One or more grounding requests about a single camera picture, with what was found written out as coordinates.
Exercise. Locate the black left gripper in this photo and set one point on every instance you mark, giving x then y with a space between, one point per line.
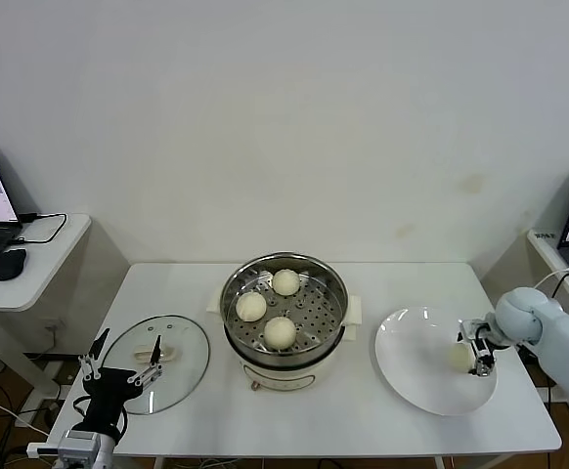
108 391

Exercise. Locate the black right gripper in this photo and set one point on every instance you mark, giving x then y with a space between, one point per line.
480 332

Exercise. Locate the white steamed baozi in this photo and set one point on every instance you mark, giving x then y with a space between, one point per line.
285 282
460 359
251 306
279 332

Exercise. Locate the round glass pot lid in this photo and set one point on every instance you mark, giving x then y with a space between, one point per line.
169 353

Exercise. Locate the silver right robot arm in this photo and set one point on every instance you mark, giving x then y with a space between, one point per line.
558 337

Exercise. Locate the stainless steel steamer basket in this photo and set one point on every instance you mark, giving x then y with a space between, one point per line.
314 337

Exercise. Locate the round white plate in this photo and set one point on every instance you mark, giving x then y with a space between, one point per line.
411 352

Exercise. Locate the white side table with mouse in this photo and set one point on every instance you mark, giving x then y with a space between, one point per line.
45 264

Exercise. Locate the black computer mouse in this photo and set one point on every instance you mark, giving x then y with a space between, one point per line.
10 265

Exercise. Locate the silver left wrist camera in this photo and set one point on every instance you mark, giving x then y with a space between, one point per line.
76 447

